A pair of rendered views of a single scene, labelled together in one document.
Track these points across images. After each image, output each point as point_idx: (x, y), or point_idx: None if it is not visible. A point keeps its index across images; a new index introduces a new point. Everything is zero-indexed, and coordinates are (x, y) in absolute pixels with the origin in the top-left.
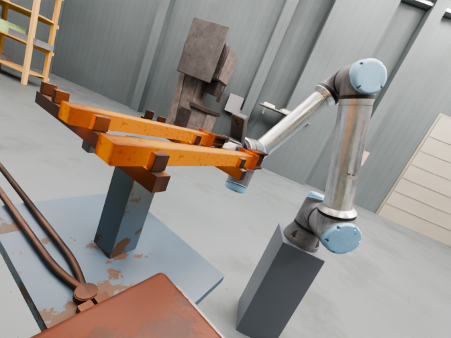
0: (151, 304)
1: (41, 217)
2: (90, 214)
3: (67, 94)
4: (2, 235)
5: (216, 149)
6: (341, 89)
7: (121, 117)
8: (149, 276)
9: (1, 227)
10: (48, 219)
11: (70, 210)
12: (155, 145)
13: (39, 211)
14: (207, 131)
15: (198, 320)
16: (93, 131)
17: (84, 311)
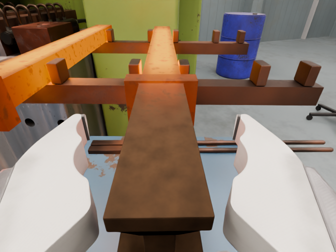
0: (45, 26)
1: (213, 148)
2: (217, 180)
3: (214, 32)
4: (202, 137)
5: (63, 46)
6: None
7: (156, 31)
8: (111, 180)
9: (212, 138)
10: (215, 155)
11: (228, 169)
12: (93, 28)
13: (223, 149)
14: (157, 74)
15: (35, 27)
16: (147, 40)
17: (54, 26)
